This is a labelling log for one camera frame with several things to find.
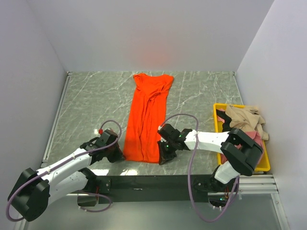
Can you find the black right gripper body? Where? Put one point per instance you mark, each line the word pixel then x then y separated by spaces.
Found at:
pixel 169 145

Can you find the orange t shirt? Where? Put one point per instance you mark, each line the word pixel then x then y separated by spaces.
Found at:
pixel 147 112

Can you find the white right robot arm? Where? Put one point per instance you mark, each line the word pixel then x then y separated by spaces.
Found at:
pixel 242 153

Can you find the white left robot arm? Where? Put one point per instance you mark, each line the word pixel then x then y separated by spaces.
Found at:
pixel 34 190

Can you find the black base crossbar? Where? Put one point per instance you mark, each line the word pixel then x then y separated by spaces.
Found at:
pixel 145 188

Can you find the black t shirt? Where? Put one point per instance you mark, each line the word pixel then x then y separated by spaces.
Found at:
pixel 225 119

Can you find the beige t shirt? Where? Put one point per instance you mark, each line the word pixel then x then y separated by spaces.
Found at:
pixel 247 119

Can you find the pink t shirt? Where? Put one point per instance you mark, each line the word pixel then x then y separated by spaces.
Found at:
pixel 253 135

